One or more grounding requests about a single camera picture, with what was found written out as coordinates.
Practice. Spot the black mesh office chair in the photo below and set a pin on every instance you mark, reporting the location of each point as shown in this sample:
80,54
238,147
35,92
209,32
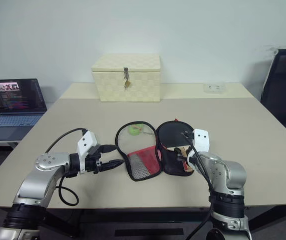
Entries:
285,82

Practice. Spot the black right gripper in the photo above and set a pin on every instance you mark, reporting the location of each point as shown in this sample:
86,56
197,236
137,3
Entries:
186,151

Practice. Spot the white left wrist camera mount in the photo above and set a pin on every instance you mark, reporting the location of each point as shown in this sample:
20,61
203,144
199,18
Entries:
86,140

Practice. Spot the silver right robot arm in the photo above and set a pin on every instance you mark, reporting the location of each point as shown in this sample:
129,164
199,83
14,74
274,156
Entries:
230,175

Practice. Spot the brass padlock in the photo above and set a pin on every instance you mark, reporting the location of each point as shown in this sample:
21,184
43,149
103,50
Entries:
127,84

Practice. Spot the white side desk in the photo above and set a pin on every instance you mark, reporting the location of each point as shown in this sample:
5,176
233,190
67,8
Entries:
0,143

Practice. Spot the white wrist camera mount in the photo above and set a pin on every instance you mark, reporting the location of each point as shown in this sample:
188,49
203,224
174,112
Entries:
86,140
201,141

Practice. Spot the green ball with tan clip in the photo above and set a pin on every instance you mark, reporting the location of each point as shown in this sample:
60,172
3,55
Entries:
133,130

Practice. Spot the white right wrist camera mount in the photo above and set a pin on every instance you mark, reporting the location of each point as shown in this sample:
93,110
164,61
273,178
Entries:
201,141

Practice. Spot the dark rounded shape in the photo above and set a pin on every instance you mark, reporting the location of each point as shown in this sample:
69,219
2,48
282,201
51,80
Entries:
214,235

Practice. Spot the open blue laptop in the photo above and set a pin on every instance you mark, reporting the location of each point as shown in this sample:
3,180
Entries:
15,100

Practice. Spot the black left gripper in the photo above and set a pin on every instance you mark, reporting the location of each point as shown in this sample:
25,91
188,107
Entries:
92,160

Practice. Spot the metal box latch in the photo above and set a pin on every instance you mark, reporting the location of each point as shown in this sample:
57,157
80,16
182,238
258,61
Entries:
125,73

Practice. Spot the black red mesh paddle case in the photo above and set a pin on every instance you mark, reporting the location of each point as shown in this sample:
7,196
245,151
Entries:
139,162

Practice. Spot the black table tennis paddle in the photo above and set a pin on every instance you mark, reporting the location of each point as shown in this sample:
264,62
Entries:
170,135

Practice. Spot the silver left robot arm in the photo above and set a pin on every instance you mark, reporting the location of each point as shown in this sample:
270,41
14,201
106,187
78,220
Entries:
45,161

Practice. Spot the cream woven storage box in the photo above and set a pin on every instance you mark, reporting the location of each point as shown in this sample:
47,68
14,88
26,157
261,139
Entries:
130,87

